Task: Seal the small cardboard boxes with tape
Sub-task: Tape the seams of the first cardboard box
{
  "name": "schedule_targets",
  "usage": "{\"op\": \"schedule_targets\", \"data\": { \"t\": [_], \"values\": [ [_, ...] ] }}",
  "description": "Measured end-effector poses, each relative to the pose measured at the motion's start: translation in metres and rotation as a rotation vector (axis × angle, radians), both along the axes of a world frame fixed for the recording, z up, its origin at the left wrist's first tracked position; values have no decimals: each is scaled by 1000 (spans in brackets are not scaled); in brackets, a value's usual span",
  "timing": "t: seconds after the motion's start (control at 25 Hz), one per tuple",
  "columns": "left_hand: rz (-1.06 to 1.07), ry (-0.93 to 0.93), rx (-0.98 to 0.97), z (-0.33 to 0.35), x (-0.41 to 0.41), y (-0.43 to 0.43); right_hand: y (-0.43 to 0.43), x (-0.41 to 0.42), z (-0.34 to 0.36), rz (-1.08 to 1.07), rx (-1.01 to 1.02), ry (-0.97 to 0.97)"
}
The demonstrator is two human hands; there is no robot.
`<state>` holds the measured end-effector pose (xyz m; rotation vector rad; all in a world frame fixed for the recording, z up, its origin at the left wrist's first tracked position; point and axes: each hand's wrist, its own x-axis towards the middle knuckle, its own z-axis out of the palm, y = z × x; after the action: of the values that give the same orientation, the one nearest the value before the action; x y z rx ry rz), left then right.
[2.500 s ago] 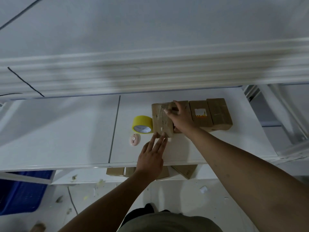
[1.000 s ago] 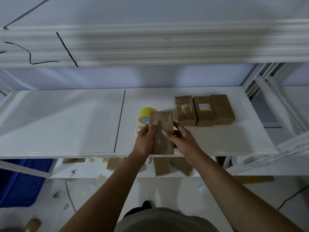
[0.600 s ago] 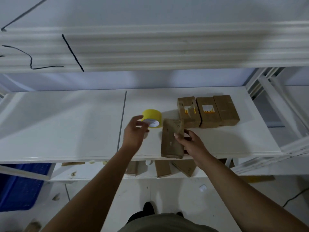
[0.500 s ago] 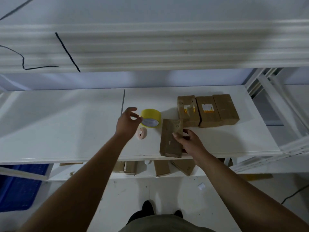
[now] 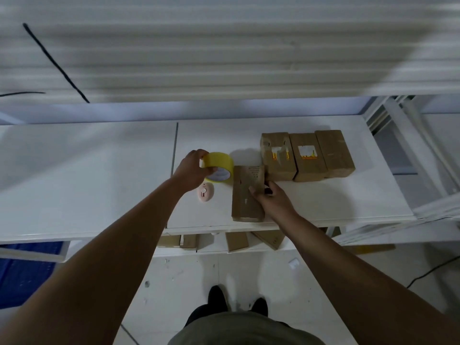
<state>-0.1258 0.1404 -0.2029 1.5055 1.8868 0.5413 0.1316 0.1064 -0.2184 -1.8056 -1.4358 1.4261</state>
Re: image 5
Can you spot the person's left forearm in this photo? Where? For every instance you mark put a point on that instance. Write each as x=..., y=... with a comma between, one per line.
x=90, y=276

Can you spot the white paper scrap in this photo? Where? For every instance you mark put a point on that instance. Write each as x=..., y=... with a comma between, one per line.
x=293, y=263

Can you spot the small pink cutter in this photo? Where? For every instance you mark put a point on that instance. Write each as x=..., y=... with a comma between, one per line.
x=205, y=192

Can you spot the white metal shelving rack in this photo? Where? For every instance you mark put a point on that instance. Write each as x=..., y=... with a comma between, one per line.
x=90, y=176

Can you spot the plain brown cardboard box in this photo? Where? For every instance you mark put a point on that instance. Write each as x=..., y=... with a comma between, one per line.
x=336, y=154

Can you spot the labelled box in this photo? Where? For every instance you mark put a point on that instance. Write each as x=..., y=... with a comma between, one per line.
x=276, y=167

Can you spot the person's right forearm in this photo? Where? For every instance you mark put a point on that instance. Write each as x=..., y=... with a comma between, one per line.
x=359, y=291

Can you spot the person's black right shoe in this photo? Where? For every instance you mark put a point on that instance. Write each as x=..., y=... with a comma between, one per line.
x=259, y=307

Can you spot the person's black left shoe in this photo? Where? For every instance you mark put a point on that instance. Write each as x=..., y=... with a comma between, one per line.
x=217, y=300

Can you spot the cardboard box with printed label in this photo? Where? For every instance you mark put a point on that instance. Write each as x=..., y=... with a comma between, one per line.
x=244, y=204

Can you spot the cardboard box with white label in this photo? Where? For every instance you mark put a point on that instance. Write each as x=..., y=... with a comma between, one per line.
x=309, y=168

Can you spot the person's left hand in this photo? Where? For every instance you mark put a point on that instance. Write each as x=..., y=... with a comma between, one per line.
x=190, y=172

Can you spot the person's black shoe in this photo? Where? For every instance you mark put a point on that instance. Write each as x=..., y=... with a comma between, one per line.
x=259, y=307
x=217, y=300

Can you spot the yellow tape roll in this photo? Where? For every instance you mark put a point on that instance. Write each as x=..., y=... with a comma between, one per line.
x=219, y=161

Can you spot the person's olive shirt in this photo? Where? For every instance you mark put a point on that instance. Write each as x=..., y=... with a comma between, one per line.
x=244, y=332

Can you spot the person's right hand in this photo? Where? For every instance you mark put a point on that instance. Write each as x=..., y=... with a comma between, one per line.
x=275, y=204

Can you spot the blue plastic crate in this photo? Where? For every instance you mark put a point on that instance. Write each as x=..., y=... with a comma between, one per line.
x=25, y=276

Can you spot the person's dark trousers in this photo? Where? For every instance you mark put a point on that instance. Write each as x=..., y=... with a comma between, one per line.
x=201, y=314

